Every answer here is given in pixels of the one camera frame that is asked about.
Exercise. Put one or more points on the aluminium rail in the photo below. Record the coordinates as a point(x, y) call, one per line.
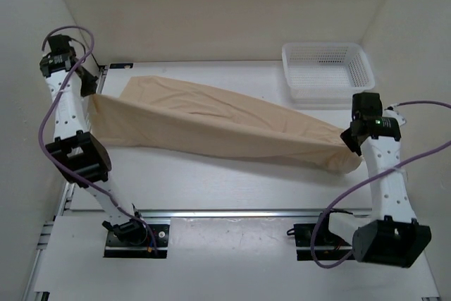
point(228, 222)

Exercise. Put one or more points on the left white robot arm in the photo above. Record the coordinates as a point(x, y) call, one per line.
point(78, 155)

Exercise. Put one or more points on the white plastic basket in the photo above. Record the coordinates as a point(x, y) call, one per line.
point(332, 72)

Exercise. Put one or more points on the beige trousers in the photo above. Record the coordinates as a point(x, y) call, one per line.
point(159, 112)

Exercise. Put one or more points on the black corner bracket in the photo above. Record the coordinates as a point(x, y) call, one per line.
point(121, 65)

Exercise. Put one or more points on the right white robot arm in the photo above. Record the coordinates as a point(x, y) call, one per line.
point(391, 235)

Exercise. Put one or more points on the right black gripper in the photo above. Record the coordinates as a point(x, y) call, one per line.
point(349, 142)

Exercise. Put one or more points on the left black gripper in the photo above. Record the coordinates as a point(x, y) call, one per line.
point(89, 84)

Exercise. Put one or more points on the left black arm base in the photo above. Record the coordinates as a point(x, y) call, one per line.
point(132, 240)

